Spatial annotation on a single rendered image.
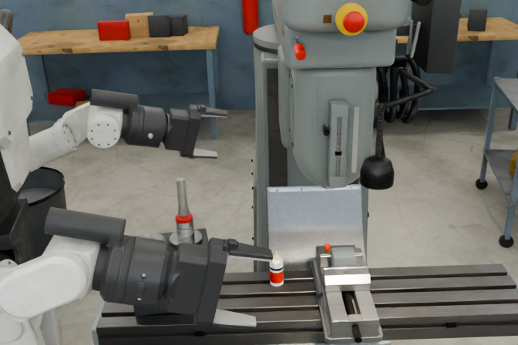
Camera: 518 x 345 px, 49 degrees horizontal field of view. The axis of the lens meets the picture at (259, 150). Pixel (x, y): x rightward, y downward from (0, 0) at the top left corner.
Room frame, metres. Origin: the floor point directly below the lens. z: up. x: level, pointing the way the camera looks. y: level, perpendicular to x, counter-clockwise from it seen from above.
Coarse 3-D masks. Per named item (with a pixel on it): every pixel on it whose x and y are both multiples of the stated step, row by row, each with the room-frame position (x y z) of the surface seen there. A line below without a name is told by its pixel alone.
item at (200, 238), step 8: (176, 232) 1.37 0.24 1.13; (200, 232) 1.38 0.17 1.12; (168, 240) 1.34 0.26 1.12; (176, 240) 1.32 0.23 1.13; (192, 240) 1.32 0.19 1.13; (200, 240) 1.32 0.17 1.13; (168, 248) 1.31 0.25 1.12; (176, 248) 1.30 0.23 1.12; (160, 304) 1.26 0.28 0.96; (136, 312) 1.25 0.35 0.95; (144, 312) 1.26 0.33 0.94; (152, 312) 1.26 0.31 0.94; (160, 312) 1.26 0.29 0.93
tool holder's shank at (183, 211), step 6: (180, 180) 1.33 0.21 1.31; (180, 186) 1.33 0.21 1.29; (180, 192) 1.33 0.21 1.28; (186, 192) 1.34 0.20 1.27; (180, 198) 1.33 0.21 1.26; (186, 198) 1.33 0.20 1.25; (180, 204) 1.33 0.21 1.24; (186, 204) 1.33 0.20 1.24; (180, 210) 1.33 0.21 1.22; (186, 210) 1.33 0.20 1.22; (180, 216) 1.33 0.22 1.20; (186, 216) 1.33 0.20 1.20
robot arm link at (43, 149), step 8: (32, 136) 1.10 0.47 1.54; (40, 136) 1.09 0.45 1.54; (48, 136) 1.09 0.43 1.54; (32, 144) 1.08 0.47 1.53; (40, 144) 1.08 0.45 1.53; (48, 144) 1.08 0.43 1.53; (32, 152) 1.07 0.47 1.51; (40, 152) 1.08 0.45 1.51; (48, 152) 1.08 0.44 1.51; (56, 152) 1.08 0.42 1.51; (32, 160) 1.07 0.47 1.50; (40, 160) 1.08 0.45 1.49; (48, 160) 1.09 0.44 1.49; (32, 168) 1.08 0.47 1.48
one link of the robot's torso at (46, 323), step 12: (48, 312) 0.90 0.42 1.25; (0, 324) 0.76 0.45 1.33; (12, 324) 0.77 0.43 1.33; (24, 324) 0.78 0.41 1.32; (36, 324) 0.81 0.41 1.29; (48, 324) 0.90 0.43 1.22; (0, 336) 0.76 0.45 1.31; (12, 336) 0.77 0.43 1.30; (24, 336) 0.78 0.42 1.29; (36, 336) 0.79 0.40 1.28; (48, 336) 0.90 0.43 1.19
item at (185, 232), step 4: (192, 220) 1.33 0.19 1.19; (176, 224) 1.33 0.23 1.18; (180, 224) 1.32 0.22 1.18; (184, 224) 1.31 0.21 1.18; (188, 224) 1.32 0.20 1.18; (192, 224) 1.33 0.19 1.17; (180, 228) 1.32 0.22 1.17; (184, 228) 1.31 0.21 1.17; (188, 228) 1.32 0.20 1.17; (192, 228) 1.33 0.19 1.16; (180, 232) 1.32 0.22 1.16; (184, 232) 1.31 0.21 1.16; (188, 232) 1.32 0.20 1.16; (192, 232) 1.33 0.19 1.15; (180, 236) 1.32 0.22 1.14; (184, 236) 1.31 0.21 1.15; (188, 236) 1.32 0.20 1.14; (192, 236) 1.33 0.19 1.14; (180, 240) 1.32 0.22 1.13; (184, 240) 1.32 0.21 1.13; (188, 240) 1.32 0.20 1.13
